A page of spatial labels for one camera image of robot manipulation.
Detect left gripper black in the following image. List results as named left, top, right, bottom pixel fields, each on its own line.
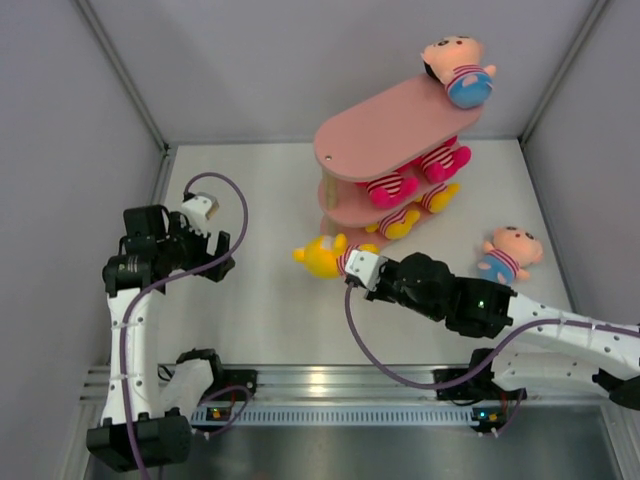
left=157, top=212, right=233, bottom=282

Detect yellow plush toy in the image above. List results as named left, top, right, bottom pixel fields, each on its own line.
left=292, top=233, right=380, bottom=279
left=365, top=208, right=421, bottom=240
left=414, top=183, right=460, bottom=214

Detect pink white panda plush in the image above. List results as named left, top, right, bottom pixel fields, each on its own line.
left=417, top=136, right=472, bottom=184
left=357, top=171, right=419, bottom=209

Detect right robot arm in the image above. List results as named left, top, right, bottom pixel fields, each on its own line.
left=346, top=251, right=639, bottom=410

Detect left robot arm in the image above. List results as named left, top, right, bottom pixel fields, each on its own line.
left=86, top=194, right=235, bottom=472

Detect yellow plush toy under shelf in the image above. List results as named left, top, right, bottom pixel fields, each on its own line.
left=414, top=183, right=460, bottom=214

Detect pink three-tier shelf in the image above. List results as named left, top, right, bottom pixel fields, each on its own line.
left=313, top=74, right=483, bottom=247

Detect boy doll on shelf top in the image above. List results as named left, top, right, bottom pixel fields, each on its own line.
left=421, top=35, right=497, bottom=110

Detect boy doll blue shorts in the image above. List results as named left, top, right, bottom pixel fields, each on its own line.
left=477, top=226, right=544, bottom=285

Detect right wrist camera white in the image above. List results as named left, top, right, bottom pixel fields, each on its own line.
left=344, top=249, right=389, bottom=292

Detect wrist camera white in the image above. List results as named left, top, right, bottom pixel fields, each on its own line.
left=344, top=249, right=389, bottom=292
left=180, top=192, right=219, bottom=237

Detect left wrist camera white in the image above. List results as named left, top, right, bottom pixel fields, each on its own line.
left=180, top=192, right=219, bottom=237

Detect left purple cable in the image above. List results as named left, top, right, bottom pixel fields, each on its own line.
left=119, top=171, right=251, bottom=480

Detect aluminium mounting rail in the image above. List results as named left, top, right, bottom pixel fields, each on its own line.
left=79, top=365, right=606, bottom=404

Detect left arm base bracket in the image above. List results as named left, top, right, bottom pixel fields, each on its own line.
left=158, top=364, right=258, bottom=403

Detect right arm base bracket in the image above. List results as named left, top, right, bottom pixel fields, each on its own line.
left=433, top=367, right=528, bottom=407

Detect slotted cable duct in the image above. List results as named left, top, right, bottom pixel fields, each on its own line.
left=191, top=404, right=500, bottom=428

